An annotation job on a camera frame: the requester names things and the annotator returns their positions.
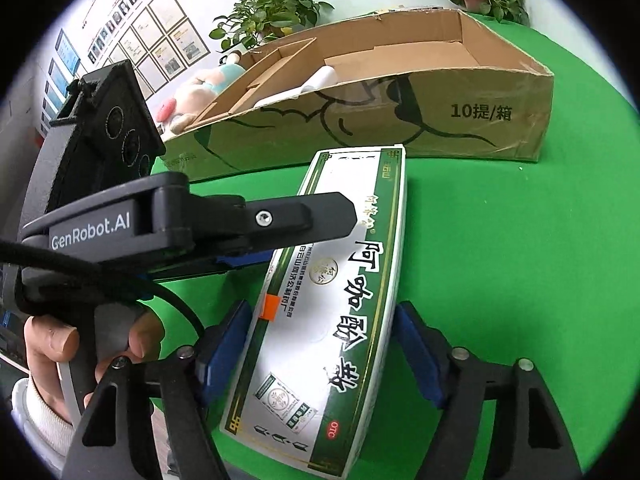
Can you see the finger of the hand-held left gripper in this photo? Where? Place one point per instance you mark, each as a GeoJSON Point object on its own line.
{"type": "Point", "coordinates": [300, 220]}
{"type": "Point", "coordinates": [240, 261]}

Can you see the brown cardboard box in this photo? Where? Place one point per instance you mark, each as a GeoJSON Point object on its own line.
{"type": "Point", "coordinates": [450, 110]}

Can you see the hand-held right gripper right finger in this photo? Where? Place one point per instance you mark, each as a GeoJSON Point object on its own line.
{"type": "Point", "coordinates": [415, 350]}

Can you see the person's left forearm white sleeve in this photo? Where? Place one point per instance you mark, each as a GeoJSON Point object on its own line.
{"type": "Point", "coordinates": [40, 425]}

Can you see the row of framed wall certificates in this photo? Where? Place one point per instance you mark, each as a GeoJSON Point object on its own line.
{"type": "Point", "coordinates": [150, 35]}

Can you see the large leafy potted plant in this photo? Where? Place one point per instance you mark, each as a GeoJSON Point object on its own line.
{"type": "Point", "coordinates": [275, 7]}

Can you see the pink pig plush toy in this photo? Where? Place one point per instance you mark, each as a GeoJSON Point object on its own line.
{"type": "Point", "coordinates": [195, 95]}

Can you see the white and green medicine box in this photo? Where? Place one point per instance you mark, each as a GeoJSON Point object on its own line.
{"type": "Point", "coordinates": [325, 310]}

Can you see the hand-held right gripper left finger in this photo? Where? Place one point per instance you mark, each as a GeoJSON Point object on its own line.
{"type": "Point", "coordinates": [227, 340]}

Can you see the white plastic device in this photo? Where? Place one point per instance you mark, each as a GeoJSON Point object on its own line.
{"type": "Point", "coordinates": [320, 80]}

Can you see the green tablecloth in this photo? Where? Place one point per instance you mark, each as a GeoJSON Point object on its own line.
{"type": "Point", "coordinates": [500, 260]}

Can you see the person's left hand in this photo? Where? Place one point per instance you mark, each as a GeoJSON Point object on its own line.
{"type": "Point", "coordinates": [47, 340]}

